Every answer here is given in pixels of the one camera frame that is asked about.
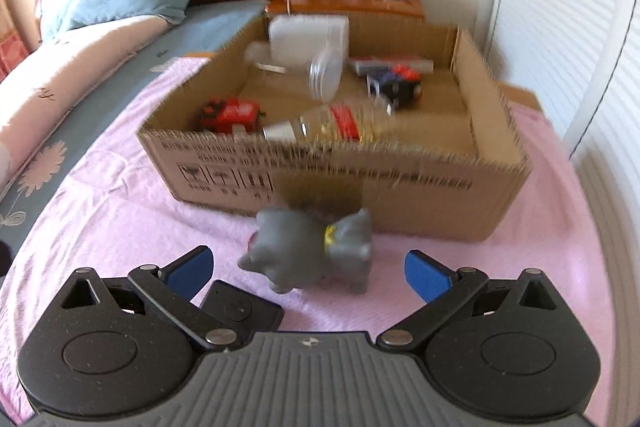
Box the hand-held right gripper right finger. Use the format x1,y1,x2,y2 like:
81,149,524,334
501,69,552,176
375,248,558,351

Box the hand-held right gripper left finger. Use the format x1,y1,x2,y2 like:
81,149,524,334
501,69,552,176
59,244,246,352

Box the black remote control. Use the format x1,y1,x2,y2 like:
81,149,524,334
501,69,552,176
200,279,285,348

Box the brown cardboard box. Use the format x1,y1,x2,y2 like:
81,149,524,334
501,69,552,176
137,9,532,243

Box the grey cat figure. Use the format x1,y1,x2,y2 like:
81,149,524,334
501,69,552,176
236,207,375,295

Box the red toy car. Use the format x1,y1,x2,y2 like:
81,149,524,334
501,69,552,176
199,96,262,135

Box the glass jar red label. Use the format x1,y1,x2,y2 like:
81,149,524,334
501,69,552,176
262,102,396,142

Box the clear plastic cup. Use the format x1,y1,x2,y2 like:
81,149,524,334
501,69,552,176
307,39,346,102

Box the pink blanket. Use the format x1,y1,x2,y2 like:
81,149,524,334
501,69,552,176
0,57,621,425

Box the dark toy block red top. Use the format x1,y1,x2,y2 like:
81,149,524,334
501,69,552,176
366,63,425,112

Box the white louvered closet door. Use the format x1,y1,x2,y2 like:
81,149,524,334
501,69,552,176
475,0,633,148
565,0,640,343

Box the beige quilt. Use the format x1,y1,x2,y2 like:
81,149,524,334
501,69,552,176
0,14,223,142

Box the white plastic container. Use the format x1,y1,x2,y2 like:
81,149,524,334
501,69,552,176
268,16,350,70

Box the blue-grey bed sheet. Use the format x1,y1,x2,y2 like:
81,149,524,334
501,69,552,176
0,0,271,253

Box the wooden nightstand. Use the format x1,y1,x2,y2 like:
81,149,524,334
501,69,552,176
265,0,426,25

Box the wooden bed side rail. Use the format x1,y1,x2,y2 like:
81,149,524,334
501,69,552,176
497,82,543,112

